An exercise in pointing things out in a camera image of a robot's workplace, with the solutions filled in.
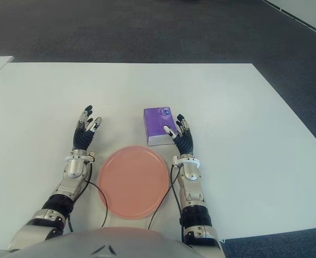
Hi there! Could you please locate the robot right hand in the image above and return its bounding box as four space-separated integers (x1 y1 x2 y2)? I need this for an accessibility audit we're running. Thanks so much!
163 113 195 156

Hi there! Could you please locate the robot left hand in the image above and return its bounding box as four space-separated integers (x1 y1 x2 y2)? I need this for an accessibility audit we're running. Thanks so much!
72 104 104 151

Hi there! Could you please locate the purple tissue paper pack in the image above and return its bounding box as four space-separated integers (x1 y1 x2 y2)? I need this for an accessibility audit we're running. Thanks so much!
143 106 178 147

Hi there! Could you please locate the round pink plate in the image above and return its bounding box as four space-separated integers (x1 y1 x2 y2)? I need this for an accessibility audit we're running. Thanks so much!
97 145 171 219

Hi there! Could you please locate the silver robot torso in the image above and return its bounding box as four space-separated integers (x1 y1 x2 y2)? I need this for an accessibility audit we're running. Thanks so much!
1 226 226 258

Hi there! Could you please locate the grey right wrist cable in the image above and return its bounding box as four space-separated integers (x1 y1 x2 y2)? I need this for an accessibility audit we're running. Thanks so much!
146 162 187 249

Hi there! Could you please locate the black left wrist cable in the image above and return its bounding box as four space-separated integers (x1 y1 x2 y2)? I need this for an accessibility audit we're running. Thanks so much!
67 158 110 233

